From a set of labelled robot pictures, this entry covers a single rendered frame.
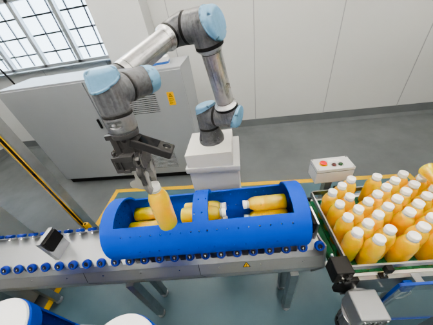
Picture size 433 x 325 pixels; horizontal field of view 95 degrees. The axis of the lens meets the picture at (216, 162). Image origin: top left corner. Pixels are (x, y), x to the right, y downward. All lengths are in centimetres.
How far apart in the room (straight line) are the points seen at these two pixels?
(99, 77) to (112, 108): 7
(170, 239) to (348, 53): 348
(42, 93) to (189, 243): 252
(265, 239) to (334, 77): 325
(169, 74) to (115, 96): 170
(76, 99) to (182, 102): 119
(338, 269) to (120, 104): 95
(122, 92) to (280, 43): 304
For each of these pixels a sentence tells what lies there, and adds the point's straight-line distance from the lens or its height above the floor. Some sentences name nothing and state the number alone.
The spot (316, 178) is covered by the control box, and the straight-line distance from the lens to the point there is 125.
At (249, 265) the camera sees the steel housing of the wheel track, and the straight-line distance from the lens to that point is 109.
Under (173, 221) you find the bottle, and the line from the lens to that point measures 76.
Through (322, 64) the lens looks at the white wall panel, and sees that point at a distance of 368.
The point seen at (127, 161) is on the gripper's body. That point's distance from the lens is 60.
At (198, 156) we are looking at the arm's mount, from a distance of 111.
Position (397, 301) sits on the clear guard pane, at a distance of 133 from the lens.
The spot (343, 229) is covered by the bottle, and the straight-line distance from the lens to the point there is 107.
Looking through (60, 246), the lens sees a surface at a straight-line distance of 145.
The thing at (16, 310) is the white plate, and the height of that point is 104.
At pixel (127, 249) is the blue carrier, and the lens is 99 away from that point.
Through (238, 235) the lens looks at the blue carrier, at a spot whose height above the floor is 115.
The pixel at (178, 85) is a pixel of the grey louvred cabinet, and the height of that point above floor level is 127.
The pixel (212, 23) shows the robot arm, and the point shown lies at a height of 182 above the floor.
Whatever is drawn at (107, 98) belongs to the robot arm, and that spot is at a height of 175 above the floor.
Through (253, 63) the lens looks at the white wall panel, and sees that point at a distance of 342.
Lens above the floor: 188
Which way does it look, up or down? 38 degrees down
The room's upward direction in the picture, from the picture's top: 10 degrees counter-clockwise
